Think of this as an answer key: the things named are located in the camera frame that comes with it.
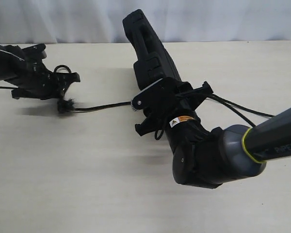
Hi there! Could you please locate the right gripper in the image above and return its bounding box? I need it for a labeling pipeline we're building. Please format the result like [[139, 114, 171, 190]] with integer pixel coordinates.
[[135, 77, 200, 136]]

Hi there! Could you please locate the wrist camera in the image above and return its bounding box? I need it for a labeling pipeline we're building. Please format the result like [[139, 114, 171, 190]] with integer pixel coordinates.
[[130, 78, 177, 112], [22, 43, 47, 62]]

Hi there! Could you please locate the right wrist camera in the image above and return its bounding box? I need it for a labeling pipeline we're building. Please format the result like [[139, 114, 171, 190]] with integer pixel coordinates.
[[130, 78, 177, 112]]

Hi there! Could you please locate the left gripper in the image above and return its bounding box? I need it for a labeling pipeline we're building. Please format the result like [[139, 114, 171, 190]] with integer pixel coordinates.
[[6, 62, 81, 100]]

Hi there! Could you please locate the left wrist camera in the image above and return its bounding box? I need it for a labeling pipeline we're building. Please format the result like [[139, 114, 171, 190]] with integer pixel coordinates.
[[22, 43, 47, 62]]

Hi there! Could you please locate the black cord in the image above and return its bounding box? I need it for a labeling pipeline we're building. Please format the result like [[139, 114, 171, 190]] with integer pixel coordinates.
[[53, 64, 136, 115]]

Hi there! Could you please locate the black plastic case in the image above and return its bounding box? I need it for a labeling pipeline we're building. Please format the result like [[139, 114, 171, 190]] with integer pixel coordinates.
[[122, 9, 181, 89]]

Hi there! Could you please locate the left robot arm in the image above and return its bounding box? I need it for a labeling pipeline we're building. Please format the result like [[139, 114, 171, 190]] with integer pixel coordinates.
[[0, 43, 81, 100]]

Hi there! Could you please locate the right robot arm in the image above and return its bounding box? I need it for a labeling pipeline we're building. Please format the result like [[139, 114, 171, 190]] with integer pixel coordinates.
[[129, 77, 291, 189]]

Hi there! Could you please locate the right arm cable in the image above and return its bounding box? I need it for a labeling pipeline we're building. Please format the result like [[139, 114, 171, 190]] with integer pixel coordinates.
[[176, 81, 277, 128]]

